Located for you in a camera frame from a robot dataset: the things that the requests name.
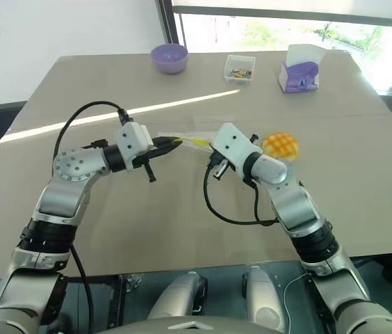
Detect silver robot torso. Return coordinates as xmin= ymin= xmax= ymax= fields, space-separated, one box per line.
xmin=91 ymin=315 xmax=325 ymax=334

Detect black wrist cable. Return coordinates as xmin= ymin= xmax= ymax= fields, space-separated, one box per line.
xmin=52 ymin=100 xmax=129 ymax=172
xmin=202 ymin=162 xmax=277 ymax=225

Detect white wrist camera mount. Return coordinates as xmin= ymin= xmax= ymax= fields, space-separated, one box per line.
xmin=115 ymin=121 xmax=153 ymax=172
xmin=209 ymin=121 xmax=264 ymax=175

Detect silver rounded robot leg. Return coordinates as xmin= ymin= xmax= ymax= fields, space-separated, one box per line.
xmin=240 ymin=265 xmax=289 ymax=323
xmin=146 ymin=271 xmax=208 ymax=321

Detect colourful small clips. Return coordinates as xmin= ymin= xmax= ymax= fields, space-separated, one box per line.
xmin=229 ymin=67 xmax=253 ymax=79

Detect orange checkered bread snack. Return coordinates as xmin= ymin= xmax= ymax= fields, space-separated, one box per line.
xmin=262 ymin=131 xmax=302 ymax=163

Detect purple plastic bowl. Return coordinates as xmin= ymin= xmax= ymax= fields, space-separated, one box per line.
xmin=150 ymin=43 xmax=189 ymax=75

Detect dark window frame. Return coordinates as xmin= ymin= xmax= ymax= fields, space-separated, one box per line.
xmin=156 ymin=0 xmax=188 ymax=48

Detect thin white cable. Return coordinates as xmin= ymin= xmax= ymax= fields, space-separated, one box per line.
xmin=284 ymin=273 xmax=313 ymax=323

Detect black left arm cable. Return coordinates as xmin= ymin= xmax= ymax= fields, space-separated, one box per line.
xmin=70 ymin=243 xmax=95 ymax=330

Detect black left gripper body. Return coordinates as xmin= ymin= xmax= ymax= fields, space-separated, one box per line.
xmin=133 ymin=137 xmax=158 ymax=184

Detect purple tissue box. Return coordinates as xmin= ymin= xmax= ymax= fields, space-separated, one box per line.
xmin=277 ymin=61 xmax=320 ymax=95

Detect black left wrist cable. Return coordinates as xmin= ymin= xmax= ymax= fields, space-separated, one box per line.
xmin=52 ymin=100 xmax=129 ymax=172

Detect clear plastic bag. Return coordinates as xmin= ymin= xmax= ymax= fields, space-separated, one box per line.
xmin=156 ymin=129 xmax=220 ymax=152

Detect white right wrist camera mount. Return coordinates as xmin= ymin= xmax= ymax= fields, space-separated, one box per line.
xmin=209 ymin=121 xmax=264 ymax=175

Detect white tissue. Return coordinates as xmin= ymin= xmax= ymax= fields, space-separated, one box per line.
xmin=286 ymin=44 xmax=323 ymax=67

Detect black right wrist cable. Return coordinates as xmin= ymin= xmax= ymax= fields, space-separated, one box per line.
xmin=202 ymin=162 xmax=277 ymax=225

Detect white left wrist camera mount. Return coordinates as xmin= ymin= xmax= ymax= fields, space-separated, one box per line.
xmin=115 ymin=121 xmax=153 ymax=172

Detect clear plastic box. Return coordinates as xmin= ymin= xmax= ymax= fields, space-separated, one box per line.
xmin=223 ymin=54 xmax=256 ymax=86

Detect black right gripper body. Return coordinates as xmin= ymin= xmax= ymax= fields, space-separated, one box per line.
xmin=211 ymin=152 xmax=234 ymax=182

